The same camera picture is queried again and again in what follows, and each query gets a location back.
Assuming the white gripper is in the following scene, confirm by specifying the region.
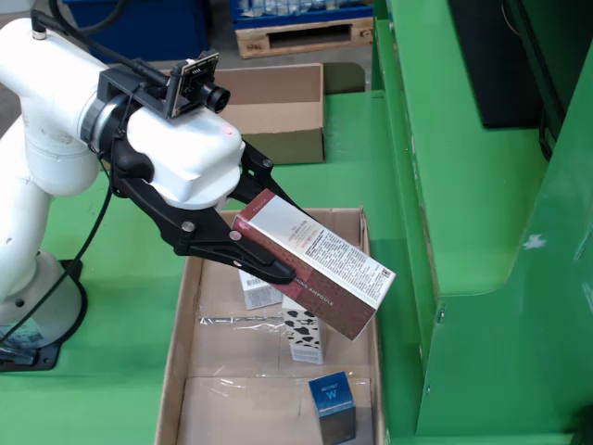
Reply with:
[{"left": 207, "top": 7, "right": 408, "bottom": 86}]
[{"left": 109, "top": 107, "right": 317, "bottom": 286}]

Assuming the red and silver carton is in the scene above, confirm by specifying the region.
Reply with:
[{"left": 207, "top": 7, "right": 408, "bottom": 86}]
[{"left": 230, "top": 187, "right": 397, "bottom": 342}]

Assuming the blue carton with W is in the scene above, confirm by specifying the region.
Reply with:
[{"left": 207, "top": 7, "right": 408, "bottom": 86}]
[{"left": 308, "top": 370, "right": 358, "bottom": 445}]

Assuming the open brown cardboard box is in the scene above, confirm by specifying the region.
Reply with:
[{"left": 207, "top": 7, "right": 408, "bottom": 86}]
[{"left": 210, "top": 62, "right": 367, "bottom": 166}]

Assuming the large flat cardboard tray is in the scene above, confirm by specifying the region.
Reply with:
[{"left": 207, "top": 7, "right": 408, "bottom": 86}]
[{"left": 153, "top": 206, "right": 386, "bottom": 445}]

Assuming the long white printed carton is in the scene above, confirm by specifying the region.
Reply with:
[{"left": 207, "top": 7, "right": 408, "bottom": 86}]
[{"left": 237, "top": 268, "right": 284, "bottom": 312}]

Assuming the cow print hand cream carton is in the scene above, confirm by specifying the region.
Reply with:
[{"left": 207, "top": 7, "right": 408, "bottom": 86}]
[{"left": 281, "top": 296, "right": 325, "bottom": 365}]

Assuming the wooden pallet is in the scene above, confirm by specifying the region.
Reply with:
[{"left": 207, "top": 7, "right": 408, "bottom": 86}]
[{"left": 233, "top": 17, "right": 374, "bottom": 60}]

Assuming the blue plastic crate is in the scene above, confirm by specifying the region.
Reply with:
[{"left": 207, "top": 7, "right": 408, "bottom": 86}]
[{"left": 61, "top": 0, "right": 210, "bottom": 66}]

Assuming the blue mesh container with plastic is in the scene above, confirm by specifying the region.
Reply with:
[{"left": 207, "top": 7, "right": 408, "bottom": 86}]
[{"left": 228, "top": 0, "right": 374, "bottom": 31}]

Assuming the green curved metal chute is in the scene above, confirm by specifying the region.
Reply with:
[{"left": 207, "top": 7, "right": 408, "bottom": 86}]
[{"left": 369, "top": 0, "right": 593, "bottom": 439}]

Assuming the black flat panel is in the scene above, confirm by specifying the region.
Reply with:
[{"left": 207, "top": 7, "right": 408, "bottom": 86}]
[{"left": 446, "top": 0, "right": 565, "bottom": 131}]

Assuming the thin long black cable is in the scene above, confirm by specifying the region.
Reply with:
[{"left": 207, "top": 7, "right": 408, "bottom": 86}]
[{"left": 0, "top": 152, "right": 116, "bottom": 358}]

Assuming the thick black connector cable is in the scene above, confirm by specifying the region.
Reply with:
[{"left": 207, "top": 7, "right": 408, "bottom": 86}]
[{"left": 30, "top": 0, "right": 170, "bottom": 89}]

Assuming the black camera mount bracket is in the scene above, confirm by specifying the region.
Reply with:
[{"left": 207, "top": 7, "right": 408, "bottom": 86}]
[{"left": 96, "top": 64, "right": 175, "bottom": 115}]

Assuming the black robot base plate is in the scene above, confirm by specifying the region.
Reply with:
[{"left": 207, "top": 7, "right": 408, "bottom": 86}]
[{"left": 0, "top": 259, "right": 89, "bottom": 373}]

